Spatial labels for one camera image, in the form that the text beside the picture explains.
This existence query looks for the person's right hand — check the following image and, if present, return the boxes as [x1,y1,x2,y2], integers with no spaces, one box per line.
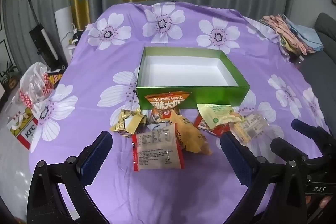
[306,194,332,214]

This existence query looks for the grey sofa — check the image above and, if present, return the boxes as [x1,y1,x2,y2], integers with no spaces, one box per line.
[297,13,336,135]

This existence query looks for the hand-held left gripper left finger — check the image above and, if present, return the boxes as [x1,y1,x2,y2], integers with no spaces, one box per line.
[26,131,113,224]

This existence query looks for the potted plant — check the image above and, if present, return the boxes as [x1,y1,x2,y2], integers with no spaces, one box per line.
[0,59,20,90]

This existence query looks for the red-edged clear snack packet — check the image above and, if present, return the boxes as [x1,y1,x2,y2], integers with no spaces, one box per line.
[131,123,185,172]

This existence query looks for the red-white paper bag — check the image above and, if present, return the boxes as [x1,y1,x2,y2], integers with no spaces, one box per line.
[7,106,40,148]

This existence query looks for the black stick vacuum cleaner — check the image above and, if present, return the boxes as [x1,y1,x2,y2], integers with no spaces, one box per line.
[18,0,62,69]

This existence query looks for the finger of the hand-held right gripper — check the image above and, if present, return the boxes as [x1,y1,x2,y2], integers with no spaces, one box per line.
[291,119,331,143]
[270,137,315,161]

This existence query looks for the red snack packet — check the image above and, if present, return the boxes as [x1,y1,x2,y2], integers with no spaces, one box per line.
[194,114,237,137]

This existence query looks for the green cardboard box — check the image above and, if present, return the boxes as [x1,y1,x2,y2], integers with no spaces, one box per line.
[136,47,250,110]

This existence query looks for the yellow pastry packet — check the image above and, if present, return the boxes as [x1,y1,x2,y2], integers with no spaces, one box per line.
[169,112,213,155]

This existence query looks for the yellow-black snack bag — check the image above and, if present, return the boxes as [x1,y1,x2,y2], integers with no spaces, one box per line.
[49,70,65,88]

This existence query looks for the white board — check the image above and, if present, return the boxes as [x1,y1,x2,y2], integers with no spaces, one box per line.
[55,7,76,64]

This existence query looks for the orange seed packet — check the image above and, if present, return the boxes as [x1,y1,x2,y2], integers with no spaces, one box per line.
[144,91,192,122]

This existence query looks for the folded pile of clothes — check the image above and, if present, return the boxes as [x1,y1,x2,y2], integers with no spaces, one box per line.
[259,13,315,55]

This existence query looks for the pale green-yellow snack packet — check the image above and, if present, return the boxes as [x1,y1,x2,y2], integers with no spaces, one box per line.
[197,103,243,130]

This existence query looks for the white plastic bag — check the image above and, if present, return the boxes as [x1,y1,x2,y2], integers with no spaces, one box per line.
[20,61,57,114]

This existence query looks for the small white-blue packet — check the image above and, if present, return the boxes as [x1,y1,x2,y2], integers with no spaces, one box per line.
[146,120,175,132]

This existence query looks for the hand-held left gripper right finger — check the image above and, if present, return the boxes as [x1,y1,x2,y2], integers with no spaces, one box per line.
[220,131,307,224]

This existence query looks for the white cable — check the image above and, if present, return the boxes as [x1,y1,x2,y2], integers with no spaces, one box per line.
[62,23,79,46]

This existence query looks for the dark cloth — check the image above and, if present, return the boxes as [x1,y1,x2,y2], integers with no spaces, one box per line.
[287,52,305,64]

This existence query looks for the purple floral cloth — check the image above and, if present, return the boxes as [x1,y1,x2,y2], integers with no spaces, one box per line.
[29,1,331,224]

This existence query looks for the gold snack packet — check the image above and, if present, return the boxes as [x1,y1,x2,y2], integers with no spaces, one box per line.
[110,108,147,136]

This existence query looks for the clear cake packet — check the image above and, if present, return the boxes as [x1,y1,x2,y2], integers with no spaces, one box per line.
[231,113,271,144]

